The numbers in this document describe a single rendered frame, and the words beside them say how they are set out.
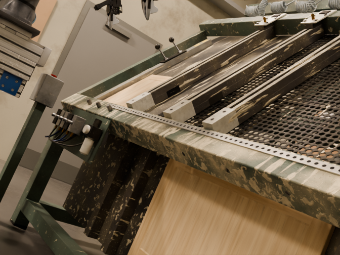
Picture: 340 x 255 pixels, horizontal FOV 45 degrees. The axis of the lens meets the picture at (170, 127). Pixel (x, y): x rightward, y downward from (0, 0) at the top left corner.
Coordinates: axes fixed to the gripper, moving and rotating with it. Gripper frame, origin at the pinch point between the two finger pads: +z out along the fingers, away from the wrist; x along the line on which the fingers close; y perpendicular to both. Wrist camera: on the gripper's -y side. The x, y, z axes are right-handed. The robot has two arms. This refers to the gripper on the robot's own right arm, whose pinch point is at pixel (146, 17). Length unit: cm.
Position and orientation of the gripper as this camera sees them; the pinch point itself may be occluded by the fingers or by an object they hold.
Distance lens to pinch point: 203.3
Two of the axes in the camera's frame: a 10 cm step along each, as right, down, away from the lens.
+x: -4.4, -1.1, 8.9
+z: 0.1, 9.9, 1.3
